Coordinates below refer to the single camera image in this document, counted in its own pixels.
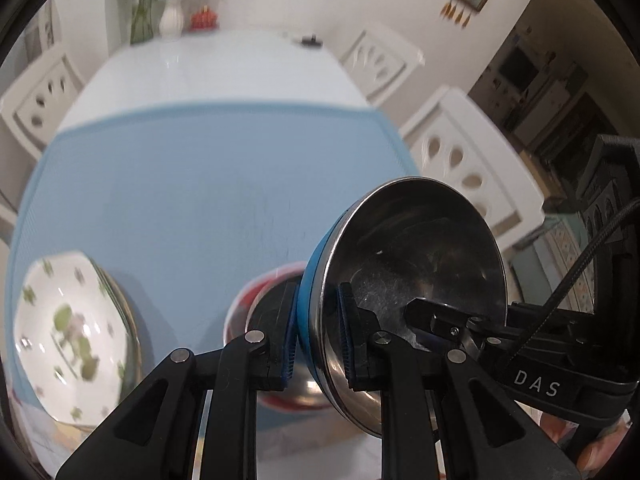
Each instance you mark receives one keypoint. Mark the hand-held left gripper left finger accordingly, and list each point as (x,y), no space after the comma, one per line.
(289,340)

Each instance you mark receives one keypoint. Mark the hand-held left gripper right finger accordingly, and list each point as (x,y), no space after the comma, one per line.
(346,335)

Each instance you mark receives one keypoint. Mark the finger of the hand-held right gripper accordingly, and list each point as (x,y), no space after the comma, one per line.
(450,327)

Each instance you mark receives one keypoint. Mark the red steel bowl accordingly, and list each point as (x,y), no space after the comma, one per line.
(260,300)

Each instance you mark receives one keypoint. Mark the blue steel bowl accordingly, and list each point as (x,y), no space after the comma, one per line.
(425,240)

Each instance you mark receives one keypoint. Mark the white floral plate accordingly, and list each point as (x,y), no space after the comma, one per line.
(132,330)
(65,340)

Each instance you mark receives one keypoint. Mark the person's right hand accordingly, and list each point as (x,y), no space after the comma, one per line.
(602,452)

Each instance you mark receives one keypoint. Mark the blue textured table mat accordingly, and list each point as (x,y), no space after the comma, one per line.
(200,185)

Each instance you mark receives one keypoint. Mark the white cutout chair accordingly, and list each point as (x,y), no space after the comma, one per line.
(380,60)
(40,95)
(480,150)
(42,25)

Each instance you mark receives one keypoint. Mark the dark cabinet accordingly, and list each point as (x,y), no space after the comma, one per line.
(545,110)

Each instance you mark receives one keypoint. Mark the small black object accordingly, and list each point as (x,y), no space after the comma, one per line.
(310,39)

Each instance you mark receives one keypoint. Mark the yellow hanging ornaments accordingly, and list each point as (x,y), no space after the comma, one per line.
(456,14)

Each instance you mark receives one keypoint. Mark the white ceramic vase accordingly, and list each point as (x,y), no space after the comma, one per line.
(171,20)

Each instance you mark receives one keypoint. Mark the glass vase with green stems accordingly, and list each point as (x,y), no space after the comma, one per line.
(142,15)

